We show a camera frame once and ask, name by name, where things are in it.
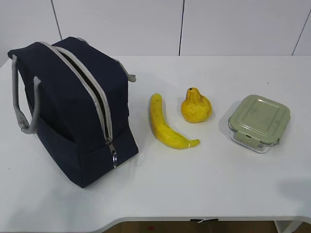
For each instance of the navy blue lunch bag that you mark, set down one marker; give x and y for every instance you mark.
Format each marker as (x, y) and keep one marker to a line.
(75, 99)

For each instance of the white table leg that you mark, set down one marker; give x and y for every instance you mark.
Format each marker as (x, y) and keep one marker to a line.
(292, 227)

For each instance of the yellow banana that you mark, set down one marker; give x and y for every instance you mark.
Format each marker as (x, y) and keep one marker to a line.
(162, 131)

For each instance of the yellow pear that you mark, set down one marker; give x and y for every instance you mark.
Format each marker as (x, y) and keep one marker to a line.
(196, 107)

